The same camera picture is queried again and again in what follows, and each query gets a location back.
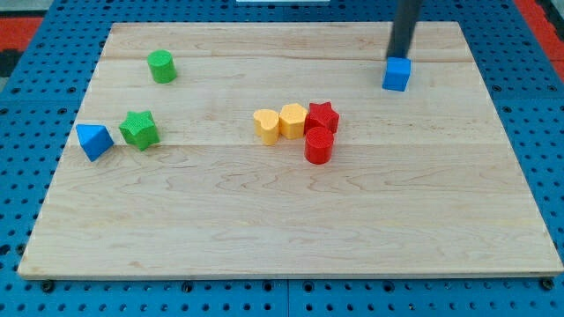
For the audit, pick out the green cylinder block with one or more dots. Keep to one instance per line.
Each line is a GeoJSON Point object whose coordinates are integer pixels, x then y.
{"type": "Point", "coordinates": [161, 65]}

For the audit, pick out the blue cube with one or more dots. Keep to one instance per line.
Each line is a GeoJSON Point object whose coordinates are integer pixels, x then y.
{"type": "Point", "coordinates": [396, 74]}

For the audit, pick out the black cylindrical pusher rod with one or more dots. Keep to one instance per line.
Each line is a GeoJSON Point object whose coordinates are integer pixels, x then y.
{"type": "Point", "coordinates": [403, 27]}

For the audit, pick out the red cylinder block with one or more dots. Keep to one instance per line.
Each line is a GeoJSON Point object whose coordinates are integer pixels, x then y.
{"type": "Point", "coordinates": [318, 145]}

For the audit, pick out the light wooden board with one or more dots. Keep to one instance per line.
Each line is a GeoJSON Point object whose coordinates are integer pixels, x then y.
{"type": "Point", "coordinates": [421, 183]}

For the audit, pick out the green star block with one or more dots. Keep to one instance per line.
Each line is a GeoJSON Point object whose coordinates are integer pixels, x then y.
{"type": "Point", "coordinates": [139, 129]}

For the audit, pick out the yellow hexagon block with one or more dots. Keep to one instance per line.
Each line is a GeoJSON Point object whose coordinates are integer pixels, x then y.
{"type": "Point", "coordinates": [292, 119]}

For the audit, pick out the yellow heart block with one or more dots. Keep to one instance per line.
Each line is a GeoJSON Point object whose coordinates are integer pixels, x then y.
{"type": "Point", "coordinates": [266, 125]}

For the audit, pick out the blue triangular prism block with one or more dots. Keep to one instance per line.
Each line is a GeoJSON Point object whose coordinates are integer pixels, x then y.
{"type": "Point", "coordinates": [94, 140]}

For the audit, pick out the red star block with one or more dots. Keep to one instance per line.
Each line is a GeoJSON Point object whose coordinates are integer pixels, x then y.
{"type": "Point", "coordinates": [321, 115]}

